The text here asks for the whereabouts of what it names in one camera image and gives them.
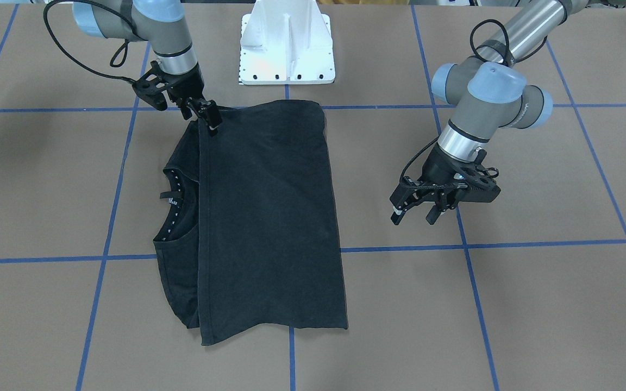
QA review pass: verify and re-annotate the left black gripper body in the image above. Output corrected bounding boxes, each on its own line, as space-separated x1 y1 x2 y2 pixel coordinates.
390 147 501 210

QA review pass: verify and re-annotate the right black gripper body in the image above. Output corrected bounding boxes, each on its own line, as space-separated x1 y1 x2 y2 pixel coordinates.
132 60 204 111

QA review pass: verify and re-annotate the black printed t-shirt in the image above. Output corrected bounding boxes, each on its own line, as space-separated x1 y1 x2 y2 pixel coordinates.
153 100 348 346

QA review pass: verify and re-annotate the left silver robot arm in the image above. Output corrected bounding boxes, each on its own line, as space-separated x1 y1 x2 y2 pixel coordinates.
390 1 588 225

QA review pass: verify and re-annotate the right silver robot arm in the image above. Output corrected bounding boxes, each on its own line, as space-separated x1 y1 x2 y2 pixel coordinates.
72 1 223 135

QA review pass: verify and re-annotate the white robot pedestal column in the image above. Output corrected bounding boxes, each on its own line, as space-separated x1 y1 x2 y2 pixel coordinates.
239 1 336 86

